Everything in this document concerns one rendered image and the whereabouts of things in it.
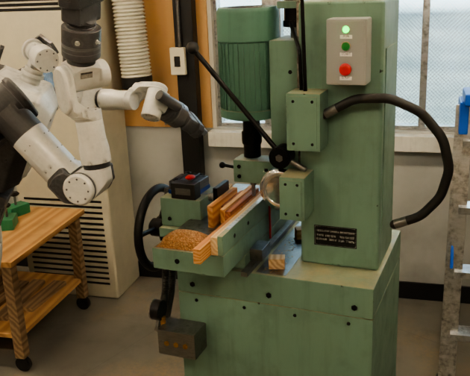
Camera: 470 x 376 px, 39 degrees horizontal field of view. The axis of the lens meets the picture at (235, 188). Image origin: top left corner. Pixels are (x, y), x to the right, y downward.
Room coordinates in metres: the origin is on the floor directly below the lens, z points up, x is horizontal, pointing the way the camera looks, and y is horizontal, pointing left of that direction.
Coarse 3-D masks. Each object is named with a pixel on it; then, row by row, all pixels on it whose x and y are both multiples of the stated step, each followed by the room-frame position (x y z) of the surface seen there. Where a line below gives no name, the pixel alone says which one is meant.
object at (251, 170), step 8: (240, 160) 1.91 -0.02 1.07; (248, 160) 1.90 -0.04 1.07; (256, 160) 1.89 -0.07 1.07; (264, 160) 1.89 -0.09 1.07; (240, 168) 1.91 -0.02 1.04; (248, 168) 1.90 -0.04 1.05; (256, 168) 1.89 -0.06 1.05; (264, 168) 1.88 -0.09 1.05; (240, 176) 1.91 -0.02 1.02; (248, 176) 1.90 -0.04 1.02; (256, 176) 1.89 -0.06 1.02; (256, 184) 1.93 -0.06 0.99
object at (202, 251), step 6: (258, 192) 1.99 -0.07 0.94; (216, 228) 1.69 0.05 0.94; (210, 234) 1.65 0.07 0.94; (204, 240) 1.61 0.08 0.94; (198, 246) 1.57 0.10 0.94; (204, 246) 1.58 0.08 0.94; (198, 252) 1.55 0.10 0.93; (204, 252) 1.58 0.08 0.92; (210, 252) 1.61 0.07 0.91; (198, 258) 1.55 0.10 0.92; (204, 258) 1.57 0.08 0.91
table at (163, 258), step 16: (272, 208) 1.95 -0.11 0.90; (192, 224) 1.84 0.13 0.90; (256, 224) 1.82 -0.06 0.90; (272, 224) 1.95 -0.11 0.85; (240, 240) 1.71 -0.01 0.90; (256, 240) 1.81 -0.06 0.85; (160, 256) 1.67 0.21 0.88; (176, 256) 1.65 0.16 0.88; (192, 256) 1.63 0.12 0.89; (224, 256) 1.60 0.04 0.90; (240, 256) 1.70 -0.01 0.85; (192, 272) 1.63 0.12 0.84; (208, 272) 1.61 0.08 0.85; (224, 272) 1.60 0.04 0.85
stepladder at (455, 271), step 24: (456, 120) 2.38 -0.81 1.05; (456, 144) 2.36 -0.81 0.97; (456, 168) 2.35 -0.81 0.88; (456, 192) 2.33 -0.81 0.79; (456, 216) 2.32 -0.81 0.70; (456, 240) 2.31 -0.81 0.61; (456, 264) 2.29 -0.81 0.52; (456, 288) 2.28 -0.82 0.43; (456, 312) 2.26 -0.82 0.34; (456, 336) 2.22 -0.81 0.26
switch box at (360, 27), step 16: (368, 16) 1.68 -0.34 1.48; (336, 32) 1.66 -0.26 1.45; (352, 32) 1.64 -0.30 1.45; (368, 32) 1.64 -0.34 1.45; (336, 48) 1.66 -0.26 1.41; (352, 48) 1.64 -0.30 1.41; (368, 48) 1.65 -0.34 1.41; (336, 64) 1.66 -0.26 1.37; (352, 64) 1.64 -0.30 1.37; (368, 64) 1.65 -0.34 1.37; (336, 80) 1.66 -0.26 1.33; (352, 80) 1.64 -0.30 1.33; (368, 80) 1.65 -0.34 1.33
